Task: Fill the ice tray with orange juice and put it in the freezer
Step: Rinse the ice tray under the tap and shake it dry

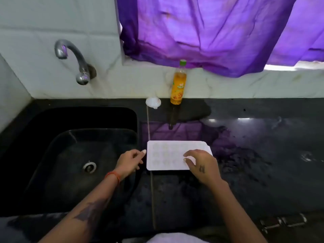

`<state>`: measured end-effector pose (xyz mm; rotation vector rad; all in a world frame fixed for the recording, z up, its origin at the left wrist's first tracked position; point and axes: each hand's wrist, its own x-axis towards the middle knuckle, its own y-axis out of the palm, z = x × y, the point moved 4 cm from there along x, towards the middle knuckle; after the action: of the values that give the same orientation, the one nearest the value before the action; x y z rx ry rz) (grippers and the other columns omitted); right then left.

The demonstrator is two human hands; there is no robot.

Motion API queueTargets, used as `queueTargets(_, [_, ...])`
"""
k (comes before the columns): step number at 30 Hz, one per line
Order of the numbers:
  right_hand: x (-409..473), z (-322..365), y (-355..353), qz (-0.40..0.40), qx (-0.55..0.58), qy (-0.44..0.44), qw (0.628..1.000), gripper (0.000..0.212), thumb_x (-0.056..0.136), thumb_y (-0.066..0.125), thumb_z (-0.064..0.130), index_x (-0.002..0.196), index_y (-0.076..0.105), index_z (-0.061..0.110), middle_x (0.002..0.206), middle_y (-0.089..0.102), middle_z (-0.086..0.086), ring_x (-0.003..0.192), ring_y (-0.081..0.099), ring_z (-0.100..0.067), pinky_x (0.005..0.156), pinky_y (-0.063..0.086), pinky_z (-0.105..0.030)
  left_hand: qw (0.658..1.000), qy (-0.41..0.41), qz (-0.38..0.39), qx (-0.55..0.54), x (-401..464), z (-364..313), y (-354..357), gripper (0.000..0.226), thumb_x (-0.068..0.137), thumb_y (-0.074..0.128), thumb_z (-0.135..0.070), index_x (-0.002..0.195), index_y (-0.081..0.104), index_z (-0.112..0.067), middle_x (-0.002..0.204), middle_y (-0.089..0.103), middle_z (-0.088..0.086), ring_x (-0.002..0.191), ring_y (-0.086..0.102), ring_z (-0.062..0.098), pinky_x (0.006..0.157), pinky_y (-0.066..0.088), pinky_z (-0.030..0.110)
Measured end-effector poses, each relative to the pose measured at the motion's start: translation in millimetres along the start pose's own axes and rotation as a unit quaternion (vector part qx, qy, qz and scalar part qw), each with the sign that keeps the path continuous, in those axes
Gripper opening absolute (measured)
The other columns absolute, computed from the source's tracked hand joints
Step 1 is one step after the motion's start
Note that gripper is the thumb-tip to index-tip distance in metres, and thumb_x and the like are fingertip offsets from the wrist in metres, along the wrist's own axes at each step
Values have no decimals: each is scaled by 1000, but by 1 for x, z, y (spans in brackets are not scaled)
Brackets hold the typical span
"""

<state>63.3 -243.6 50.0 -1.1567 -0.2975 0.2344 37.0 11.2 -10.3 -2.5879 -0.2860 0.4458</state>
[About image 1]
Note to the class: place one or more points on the white plastic funnel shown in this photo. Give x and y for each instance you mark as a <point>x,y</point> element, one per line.
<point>153,101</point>

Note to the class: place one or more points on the purple curtain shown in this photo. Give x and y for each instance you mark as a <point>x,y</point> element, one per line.
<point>215,30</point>

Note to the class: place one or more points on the pink striped shirt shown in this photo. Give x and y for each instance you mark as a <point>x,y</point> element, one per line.
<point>177,239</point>

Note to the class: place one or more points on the chrome sink drain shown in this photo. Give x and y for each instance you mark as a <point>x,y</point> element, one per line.
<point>89,167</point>

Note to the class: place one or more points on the orange juice bottle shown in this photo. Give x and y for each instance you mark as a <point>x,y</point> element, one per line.
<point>178,88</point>

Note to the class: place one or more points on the green bottle cap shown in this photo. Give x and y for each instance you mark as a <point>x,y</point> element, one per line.
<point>183,62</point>

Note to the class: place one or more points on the person's right forearm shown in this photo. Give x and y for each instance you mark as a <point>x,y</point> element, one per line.
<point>233,215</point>

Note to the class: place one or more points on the black stone sink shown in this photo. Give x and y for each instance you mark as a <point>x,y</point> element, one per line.
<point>63,149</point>

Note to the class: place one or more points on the white ice cube tray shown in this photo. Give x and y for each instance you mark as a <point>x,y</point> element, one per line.
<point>167,154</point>

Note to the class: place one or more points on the chrome wall tap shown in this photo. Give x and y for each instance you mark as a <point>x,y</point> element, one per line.
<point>84,75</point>

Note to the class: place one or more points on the person's right hand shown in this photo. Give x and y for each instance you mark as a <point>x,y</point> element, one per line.
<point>205,167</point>

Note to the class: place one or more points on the person's left hand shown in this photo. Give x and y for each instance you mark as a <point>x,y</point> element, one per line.
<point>129,161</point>

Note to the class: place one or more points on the person's left forearm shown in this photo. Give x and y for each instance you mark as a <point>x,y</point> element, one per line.
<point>83,215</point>

